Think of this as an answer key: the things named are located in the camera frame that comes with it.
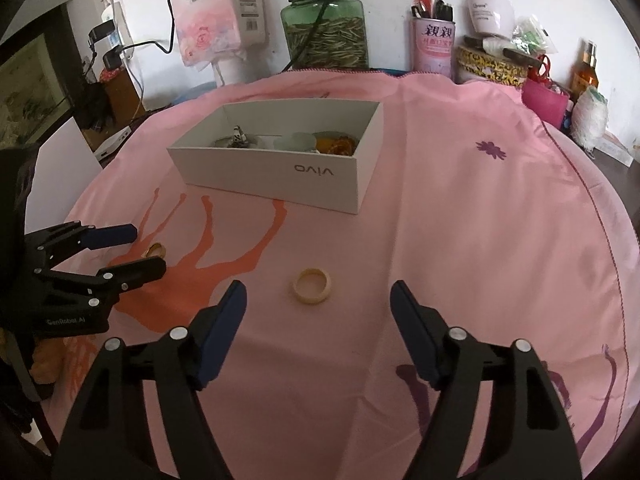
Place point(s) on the white paper roll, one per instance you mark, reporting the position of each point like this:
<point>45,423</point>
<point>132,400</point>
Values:
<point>233,71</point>

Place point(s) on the magenta pink pouch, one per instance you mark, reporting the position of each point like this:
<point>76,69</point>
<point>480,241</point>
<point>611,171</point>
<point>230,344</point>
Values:
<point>548,105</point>

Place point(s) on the pink tissue pack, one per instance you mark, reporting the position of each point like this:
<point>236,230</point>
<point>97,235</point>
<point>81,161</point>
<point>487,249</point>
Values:
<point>210,30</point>

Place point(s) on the green jade bangle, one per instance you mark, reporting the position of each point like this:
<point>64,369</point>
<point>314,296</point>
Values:
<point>323,142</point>

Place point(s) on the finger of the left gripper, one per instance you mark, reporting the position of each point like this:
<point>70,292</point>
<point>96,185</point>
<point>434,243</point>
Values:
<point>49,247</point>
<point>125,274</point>

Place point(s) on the white vivo cardboard box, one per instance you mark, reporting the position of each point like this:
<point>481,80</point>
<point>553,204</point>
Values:
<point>324,181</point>

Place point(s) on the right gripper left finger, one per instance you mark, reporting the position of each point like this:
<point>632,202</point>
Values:
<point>107,433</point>

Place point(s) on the white cream jar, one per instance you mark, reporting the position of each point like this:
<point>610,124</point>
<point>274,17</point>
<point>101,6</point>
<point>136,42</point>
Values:
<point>492,17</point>

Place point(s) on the pink pen holder can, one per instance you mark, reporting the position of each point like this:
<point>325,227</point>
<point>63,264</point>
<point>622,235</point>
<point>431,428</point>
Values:
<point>432,32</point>

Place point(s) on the green glass jar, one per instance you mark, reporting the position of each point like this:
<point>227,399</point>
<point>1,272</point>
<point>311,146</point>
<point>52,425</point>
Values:
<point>326,35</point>

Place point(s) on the yellow patterned round tin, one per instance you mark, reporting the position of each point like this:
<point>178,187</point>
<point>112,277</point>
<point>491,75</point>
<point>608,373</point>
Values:
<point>509,68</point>

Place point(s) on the amber perfume bottle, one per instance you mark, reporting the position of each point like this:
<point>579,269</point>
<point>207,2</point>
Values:
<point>584,74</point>

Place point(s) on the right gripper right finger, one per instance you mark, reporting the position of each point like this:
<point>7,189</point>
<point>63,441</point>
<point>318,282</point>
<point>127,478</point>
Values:
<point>497,415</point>

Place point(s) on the pink floral table cloth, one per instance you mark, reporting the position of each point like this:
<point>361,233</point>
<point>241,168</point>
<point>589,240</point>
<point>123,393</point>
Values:
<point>499,222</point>

